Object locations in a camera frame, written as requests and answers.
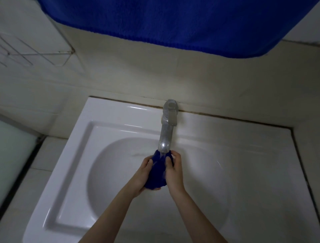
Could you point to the person's left thumb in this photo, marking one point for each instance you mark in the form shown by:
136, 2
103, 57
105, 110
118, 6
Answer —
150, 164

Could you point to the person's right hand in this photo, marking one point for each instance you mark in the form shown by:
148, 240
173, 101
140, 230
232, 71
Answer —
175, 174

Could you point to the person's right thumb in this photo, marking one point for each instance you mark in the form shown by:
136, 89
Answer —
169, 170

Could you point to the person's left hand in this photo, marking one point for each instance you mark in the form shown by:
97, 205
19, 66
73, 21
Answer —
140, 178

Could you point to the person's right forearm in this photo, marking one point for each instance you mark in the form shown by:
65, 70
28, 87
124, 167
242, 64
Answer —
197, 217

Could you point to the small blue wet cloth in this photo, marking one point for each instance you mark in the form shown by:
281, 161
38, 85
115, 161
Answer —
157, 172

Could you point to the person's left forearm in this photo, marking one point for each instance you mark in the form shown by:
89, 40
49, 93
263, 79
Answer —
107, 217

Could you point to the metal sink faucet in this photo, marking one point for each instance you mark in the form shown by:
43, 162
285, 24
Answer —
167, 125

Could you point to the frosted glass door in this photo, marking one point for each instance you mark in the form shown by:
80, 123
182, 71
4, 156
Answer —
13, 157

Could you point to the large blue hanging towel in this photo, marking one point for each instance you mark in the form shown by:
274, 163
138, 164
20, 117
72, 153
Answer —
182, 25

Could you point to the white ceramic sink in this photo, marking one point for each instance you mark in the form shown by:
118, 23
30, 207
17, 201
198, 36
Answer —
172, 180

